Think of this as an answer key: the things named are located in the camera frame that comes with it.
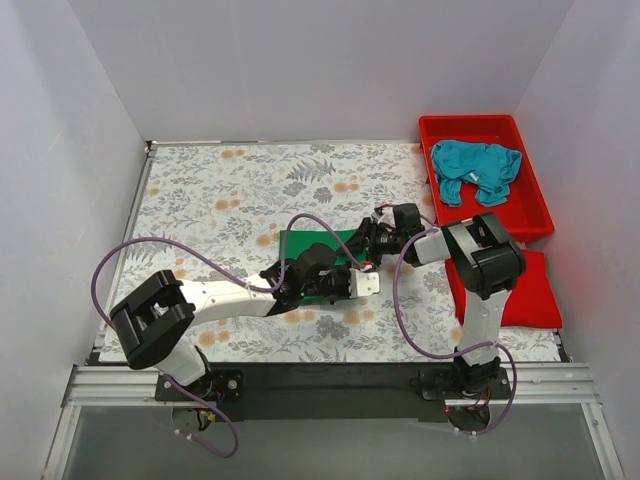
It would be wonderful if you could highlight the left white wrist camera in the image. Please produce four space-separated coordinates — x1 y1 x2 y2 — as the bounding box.
349 265 380 299

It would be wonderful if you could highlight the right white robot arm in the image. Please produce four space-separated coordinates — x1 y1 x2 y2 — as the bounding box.
341 203 526 398

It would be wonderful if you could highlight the red plastic bin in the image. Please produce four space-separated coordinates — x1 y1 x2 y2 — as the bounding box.
418 114 554 243

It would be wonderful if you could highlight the floral table cloth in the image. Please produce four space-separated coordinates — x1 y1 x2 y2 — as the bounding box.
92 142 561 364

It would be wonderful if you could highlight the blue t shirt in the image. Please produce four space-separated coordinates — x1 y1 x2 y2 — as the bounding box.
430 140 523 208

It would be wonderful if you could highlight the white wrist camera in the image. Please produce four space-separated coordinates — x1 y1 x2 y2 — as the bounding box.
349 265 380 299
371 204 395 227

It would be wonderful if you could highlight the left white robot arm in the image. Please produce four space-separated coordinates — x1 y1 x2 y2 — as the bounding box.
110 243 353 400

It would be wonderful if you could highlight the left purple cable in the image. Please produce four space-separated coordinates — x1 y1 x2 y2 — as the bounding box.
92 213 374 459

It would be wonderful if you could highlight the green t shirt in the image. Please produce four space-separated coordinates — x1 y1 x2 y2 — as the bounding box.
281 230 372 305

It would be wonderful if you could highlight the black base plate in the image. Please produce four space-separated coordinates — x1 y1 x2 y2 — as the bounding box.
154 361 514 424

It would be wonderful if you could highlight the folded red t shirt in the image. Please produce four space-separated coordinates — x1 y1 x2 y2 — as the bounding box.
445 245 562 337

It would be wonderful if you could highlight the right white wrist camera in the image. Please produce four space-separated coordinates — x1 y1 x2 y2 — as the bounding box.
371 204 395 227

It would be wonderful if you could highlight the aluminium rail frame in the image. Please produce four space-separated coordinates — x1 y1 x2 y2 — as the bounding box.
43 363 624 479

